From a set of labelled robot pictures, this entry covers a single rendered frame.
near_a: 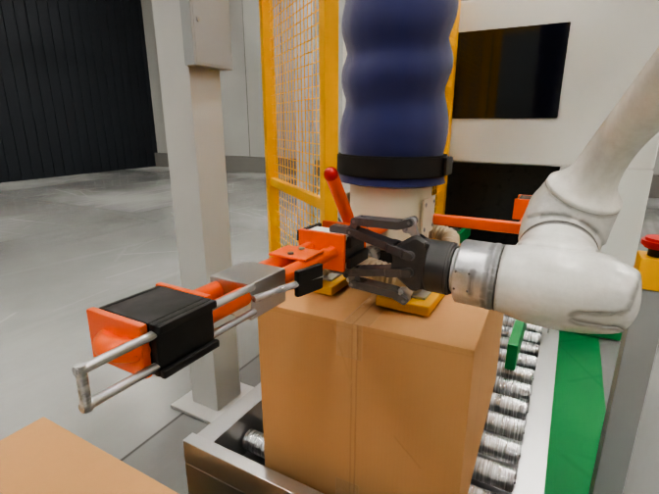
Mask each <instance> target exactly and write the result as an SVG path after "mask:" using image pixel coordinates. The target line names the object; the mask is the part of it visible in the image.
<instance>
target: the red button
mask: <svg viewBox="0 0 659 494"><path fill-rule="evenodd" d="M640 243H641V244H642V245H643V246H644V247H645V248H648V250H647V255H648V256H650V257H654V258H659V235H658V234H647V235H645V236H644V237H641V240H640Z"/></svg>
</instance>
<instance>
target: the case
mask: <svg viewBox="0 0 659 494"><path fill-rule="evenodd" d="M377 296H378V295H377V294H374V293H370V292H366V291H362V290H358V289H354V288H351V287H350V286H349V285H346V286H345V287H343V288H342V289H340V290H339V291H337V292H336V293H334V294H333V295H326V294H322V293H317V292H311V293H309V294H306V295H303V296H301V297H296V296H295V295H294V288H293V289H290V290H288V291H285V301H284V302H282V303H280V304H279V305H277V306H275V307H274V308H272V309H270V310H269V311H267V312H266V313H264V314H263V315H261V316H259V317H258V333H259V352H260V372H261V391H262V411H263V430H264V449H265V467H267V468H269V469H273V470H275V471H277V472H279V473H281V474H283V475H285V476H288V477H290V478H292V479H294V480H296V481H298V482H300V483H303V484H305V485H307V486H309V487H311V488H313V489H315V490H318V491H320V492H322V493H324V494H468V493H469V489H470V484H471V480H472V476H473V472H474V468H475V464H476V460H477V455H478V451H479V448H480V444H481V440H482V433H483V428H484V424H485V420H486V416H487V412H488V408H489V404H490V399H491V395H492V391H493V387H494V383H495V379H496V372H497V363H498V355H499V347H500V339H501V331H502V324H503V316H504V314H503V313H500V312H497V311H493V310H486V309H485V308H480V307H476V306H471V305H466V304H462V303H457V302H455V301H454V300H453V298H452V294H448V295H444V297H443V298H442V299H441V300H440V302H439V303H438V304H437V305H436V307H435V308H434V309H433V310H432V312H431V313H430V314H429V315H428V316H427V317H426V316H421V315H416V314H412V313H407V312H403V311H398V310H393V309H389V308H385V307H381V306H377V304H376V301H377Z"/></svg>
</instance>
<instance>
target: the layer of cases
mask: <svg viewBox="0 0 659 494"><path fill-rule="evenodd" d="M0 494H178V493H176V491H174V490H172V489H170V488H169V487H167V486H165V485H163V484H162V483H160V482H158V481H156V480H155V479H153V478H151V477H149V476H148V475H146V474H144V473H142V472H141V471H139V470H137V469H135V468H133V467H131V466H129V465H127V464H126V463H124V462H122V461H120V460H119V459H117V458H115V457H113V456H112V455H110V454H108V453H106V452H105V451H103V450H101V449H99V448H98V447H96V446H94V445H92V444H91V443H89V442H87V441H85V440H84V439H82V438H80V437H78V436H77V435H75V434H73V433H71V432H70V431H68V430H66V429H64V428H63V427H61V426H60V425H58V424H57V423H55V422H53V421H51V420H49V419H47V418H45V417H43V418H41V419H39V420H37V421H35V422H33V423H31V424H29V425H27V426H26V427H24V428H22V429H20V430H18V431H17V432H15V433H13V434H11V435H9V436H7V437H6V438H4V439H2V440H0Z"/></svg>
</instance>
